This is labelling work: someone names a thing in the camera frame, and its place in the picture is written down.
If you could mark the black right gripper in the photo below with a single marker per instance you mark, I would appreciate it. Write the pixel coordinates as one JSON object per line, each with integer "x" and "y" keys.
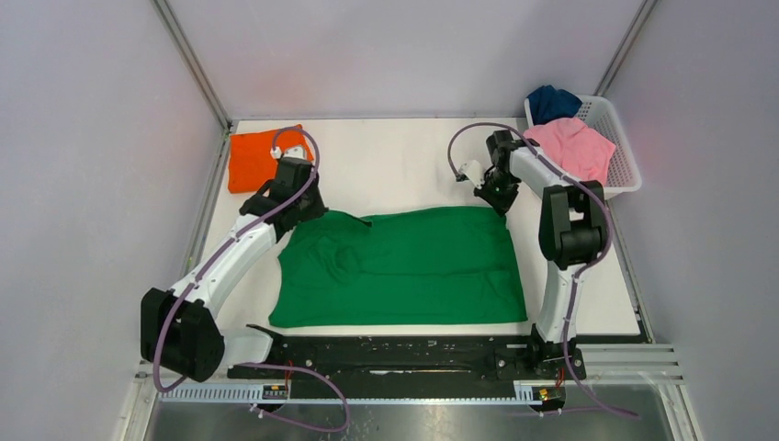
{"x": 501, "y": 205}

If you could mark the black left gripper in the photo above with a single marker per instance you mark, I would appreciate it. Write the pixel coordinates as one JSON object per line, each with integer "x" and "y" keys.
{"x": 318, "y": 207}

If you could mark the green t-shirt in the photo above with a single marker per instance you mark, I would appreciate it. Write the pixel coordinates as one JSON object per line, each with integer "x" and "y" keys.
{"x": 437, "y": 266}

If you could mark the white plastic laundry basket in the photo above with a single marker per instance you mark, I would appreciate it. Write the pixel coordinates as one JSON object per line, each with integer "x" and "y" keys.
{"x": 599, "y": 115}

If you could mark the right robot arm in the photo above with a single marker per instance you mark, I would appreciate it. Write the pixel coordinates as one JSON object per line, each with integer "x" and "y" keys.
{"x": 574, "y": 234}

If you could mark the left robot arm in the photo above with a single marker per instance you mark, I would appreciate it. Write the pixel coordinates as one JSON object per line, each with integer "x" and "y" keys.
{"x": 179, "y": 330}

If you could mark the folded orange t-shirt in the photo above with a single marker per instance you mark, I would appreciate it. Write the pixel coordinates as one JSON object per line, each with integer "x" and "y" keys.
{"x": 252, "y": 162}

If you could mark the pink t-shirt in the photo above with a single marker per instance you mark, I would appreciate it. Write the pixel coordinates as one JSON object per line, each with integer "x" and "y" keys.
{"x": 575, "y": 147}

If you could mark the navy blue t-shirt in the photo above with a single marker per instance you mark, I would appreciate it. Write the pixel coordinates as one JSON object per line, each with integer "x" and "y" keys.
{"x": 548, "y": 103}

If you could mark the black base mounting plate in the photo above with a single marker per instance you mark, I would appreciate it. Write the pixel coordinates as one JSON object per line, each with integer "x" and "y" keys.
{"x": 292, "y": 357}

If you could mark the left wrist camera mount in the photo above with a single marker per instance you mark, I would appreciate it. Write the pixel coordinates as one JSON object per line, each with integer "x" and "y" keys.
{"x": 294, "y": 152}

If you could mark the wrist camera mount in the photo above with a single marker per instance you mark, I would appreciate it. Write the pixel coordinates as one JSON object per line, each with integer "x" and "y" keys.
{"x": 471, "y": 171}
{"x": 294, "y": 152}

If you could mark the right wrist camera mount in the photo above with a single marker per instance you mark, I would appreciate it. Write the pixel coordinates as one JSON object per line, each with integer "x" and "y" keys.
{"x": 471, "y": 171}

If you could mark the right corner aluminium post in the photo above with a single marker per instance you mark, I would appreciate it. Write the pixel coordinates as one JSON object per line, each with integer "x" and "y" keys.
{"x": 638, "y": 22}

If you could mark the corner aluminium post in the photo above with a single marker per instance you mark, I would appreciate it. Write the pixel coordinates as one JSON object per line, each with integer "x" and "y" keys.
{"x": 198, "y": 73}
{"x": 638, "y": 22}

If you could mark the left corner aluminium post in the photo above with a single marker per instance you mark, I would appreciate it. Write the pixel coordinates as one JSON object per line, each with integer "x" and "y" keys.
{"x": 198, "y": 73}

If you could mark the aluminium front frame rail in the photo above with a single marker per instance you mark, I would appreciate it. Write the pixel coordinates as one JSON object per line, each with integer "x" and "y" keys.
{"x": 604, "y": 365}

